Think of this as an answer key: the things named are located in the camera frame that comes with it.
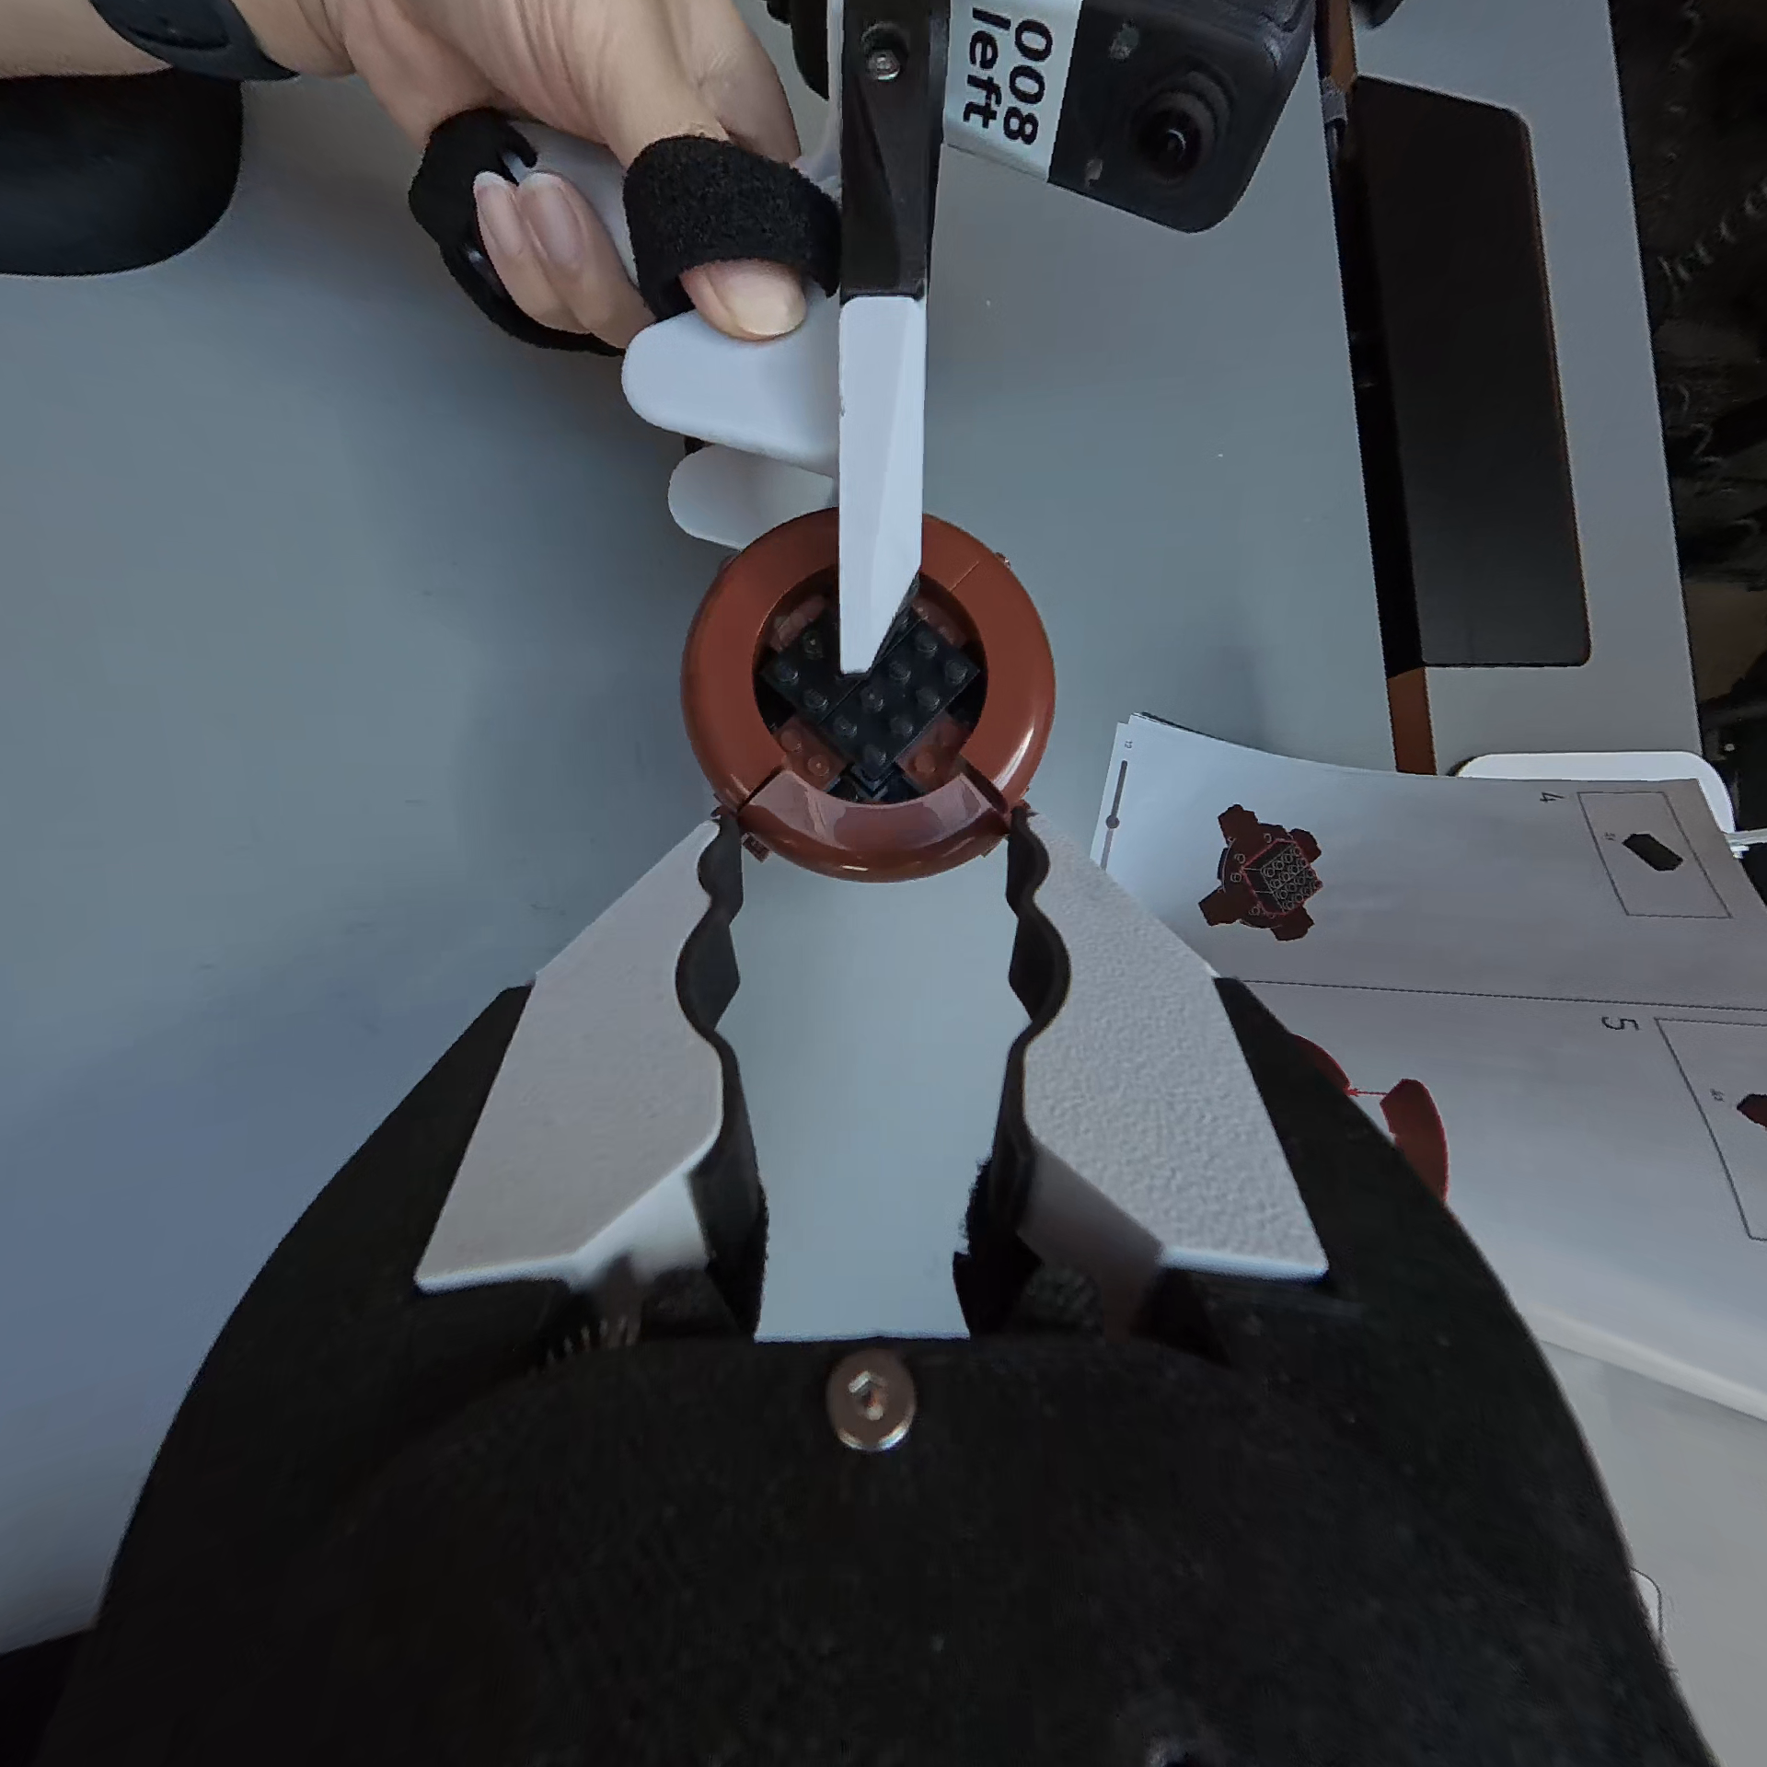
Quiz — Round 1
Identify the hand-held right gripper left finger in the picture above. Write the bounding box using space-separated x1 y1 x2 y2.
414 814 769 1339

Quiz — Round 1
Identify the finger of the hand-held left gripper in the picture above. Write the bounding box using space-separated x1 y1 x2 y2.
837 293 930 679

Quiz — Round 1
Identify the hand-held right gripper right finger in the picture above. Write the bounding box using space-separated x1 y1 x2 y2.
953 808 1333 1339

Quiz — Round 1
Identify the brown round brick model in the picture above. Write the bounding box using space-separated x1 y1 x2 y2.
677 510 1058 885

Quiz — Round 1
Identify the person's left forearm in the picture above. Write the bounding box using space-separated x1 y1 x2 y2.
0 0 313 83

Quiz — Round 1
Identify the grey adjoining desk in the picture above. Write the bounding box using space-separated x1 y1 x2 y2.
1331 0 1707 774

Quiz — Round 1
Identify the person's left hand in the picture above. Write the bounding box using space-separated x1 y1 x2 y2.
296 0 844 347

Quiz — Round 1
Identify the building instruction booklet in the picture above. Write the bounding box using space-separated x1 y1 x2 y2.
1090 709 1767 1399

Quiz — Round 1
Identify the black wristwatch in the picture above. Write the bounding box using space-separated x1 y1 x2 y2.
96 0 299 83

